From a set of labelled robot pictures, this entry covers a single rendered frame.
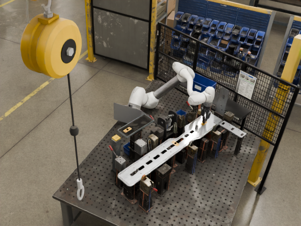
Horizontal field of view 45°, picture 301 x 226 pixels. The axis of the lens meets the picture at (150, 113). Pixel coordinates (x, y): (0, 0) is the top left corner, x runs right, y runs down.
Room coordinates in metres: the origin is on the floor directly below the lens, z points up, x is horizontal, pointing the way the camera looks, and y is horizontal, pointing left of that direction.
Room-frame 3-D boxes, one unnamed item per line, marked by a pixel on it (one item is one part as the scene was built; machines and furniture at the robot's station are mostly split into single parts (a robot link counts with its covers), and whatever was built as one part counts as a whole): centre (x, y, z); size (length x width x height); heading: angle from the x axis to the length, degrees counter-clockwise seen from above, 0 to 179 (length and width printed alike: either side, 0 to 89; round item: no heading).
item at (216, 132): (2.84, -0.70, 0.87); 0.12 x 0.09 x 0.35; 48
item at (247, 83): (3.37, -1.02, 1.30); 0.23 x 0.02 x 0.31; 48
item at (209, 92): (3.02, -0.57, 1.39); 0.13 x 0.11 x 0.16; 123
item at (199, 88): (3.61, -0.58, 1.10); 0.30 x 0.17 x 0.13; 55
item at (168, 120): (2.89, -0.18, 0.94); 0.18 x 0.13 x 0.49; 138
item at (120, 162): (2.35, 0.25, 0.88); 0.11 x 0.10 x 0.36; 48
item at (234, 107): (3.48, -0.72, 1.02); 0.90 x 0.22 x 0.03; 48
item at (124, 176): (2.66, -0.26, 1.00); 1.38 x 0.22 x 0.02; 138
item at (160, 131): (2.78, -0.10, 0.89); 0.13 x 0.11 x 0.38; 48
